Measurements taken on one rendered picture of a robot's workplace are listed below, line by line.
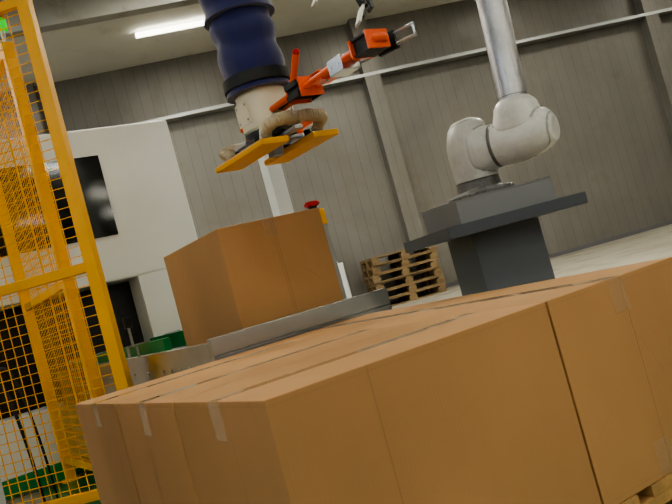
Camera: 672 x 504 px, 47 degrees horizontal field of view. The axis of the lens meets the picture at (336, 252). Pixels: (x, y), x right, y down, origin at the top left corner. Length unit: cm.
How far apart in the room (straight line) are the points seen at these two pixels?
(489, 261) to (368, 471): 154
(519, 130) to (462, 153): 22
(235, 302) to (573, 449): 139
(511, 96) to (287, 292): 100
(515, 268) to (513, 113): 52
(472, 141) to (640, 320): 124
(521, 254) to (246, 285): 93
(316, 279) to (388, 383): 150
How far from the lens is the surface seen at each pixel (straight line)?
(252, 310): 260
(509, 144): 268
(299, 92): 234
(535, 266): 273
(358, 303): 272
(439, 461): 130
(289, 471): 116
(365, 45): 210
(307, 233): 272
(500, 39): 278
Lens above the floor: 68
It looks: 2 degrees up
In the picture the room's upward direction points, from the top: 15 degrees counter-clockwise
